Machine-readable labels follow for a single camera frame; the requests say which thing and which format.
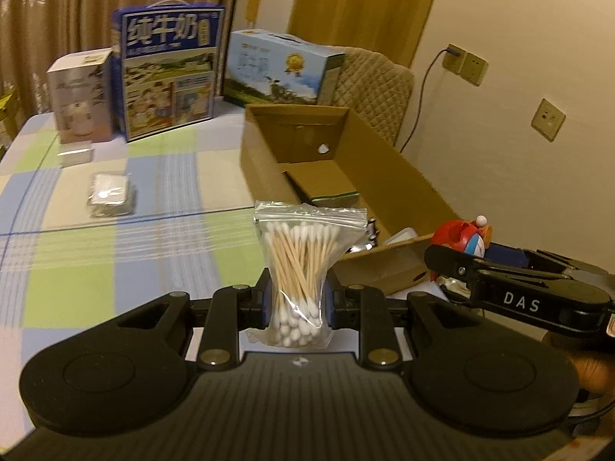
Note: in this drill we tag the black shaver box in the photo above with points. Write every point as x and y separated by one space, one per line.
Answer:
321 183

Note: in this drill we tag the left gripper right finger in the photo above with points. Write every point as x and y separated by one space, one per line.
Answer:
363 309

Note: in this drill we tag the brown curtain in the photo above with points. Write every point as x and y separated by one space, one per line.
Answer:
96 19

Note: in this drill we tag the dark blue milk carton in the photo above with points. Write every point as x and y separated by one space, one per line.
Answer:
164 65

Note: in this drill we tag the clear plastic cylinder case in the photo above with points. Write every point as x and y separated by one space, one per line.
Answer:
70 157

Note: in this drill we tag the bag of cotton swabs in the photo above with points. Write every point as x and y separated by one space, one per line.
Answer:
300 244

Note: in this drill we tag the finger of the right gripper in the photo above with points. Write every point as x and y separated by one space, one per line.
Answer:
473 271
525 261

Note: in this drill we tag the open cardboard box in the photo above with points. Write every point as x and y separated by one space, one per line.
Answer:
329 156

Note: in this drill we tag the clear box white pads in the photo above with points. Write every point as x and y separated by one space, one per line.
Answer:
111 195

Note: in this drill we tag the red Doraemon toy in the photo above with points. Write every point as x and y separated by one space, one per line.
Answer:
455 246

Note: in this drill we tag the black toy car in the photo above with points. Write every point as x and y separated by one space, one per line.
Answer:
369 240

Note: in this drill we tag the cardboard boxes with tissues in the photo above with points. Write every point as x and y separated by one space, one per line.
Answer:
11 114

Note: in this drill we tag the beige quilted chair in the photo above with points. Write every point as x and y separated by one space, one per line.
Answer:
377 89

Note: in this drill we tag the white square night light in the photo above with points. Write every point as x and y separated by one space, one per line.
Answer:
401 236

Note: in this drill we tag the white humidifier box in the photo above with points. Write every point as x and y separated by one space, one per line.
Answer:
80 93

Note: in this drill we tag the light blue milk carton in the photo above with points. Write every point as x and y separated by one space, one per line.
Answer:
266 67

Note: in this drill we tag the checked bed sheet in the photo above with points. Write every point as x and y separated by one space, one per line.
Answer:
63 271

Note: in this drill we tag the wall power socket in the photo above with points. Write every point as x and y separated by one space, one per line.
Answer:
468 66

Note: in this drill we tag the person's right hand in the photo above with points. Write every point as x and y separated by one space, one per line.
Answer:
595 368

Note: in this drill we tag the wooden door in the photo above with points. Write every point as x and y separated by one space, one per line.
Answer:
391 27

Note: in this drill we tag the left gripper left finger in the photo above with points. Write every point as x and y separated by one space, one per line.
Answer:
231 310

